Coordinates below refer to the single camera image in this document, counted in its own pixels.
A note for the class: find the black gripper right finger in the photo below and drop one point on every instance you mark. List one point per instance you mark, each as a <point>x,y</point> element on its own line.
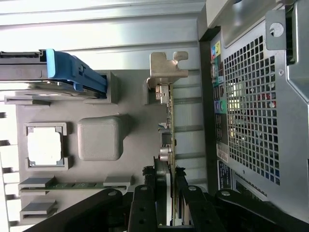
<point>198,212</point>

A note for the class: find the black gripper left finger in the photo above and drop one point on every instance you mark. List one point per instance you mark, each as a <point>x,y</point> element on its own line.
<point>142,212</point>

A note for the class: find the grey plastic parts rack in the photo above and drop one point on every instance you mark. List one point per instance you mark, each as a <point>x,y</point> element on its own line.
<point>135,145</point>

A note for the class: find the green RAM stick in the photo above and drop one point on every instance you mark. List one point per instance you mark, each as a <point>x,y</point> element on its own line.
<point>79,185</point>

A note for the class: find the silver CPU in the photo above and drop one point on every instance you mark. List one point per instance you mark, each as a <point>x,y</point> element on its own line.
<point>44,147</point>

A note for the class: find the blue disk caddy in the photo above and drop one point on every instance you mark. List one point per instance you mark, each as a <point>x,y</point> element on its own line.
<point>72,70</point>

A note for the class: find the open black PC case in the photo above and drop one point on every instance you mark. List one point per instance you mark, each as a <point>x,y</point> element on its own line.
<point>298,84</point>

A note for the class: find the silver hard disk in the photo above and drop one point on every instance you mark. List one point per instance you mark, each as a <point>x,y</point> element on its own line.
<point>19,72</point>

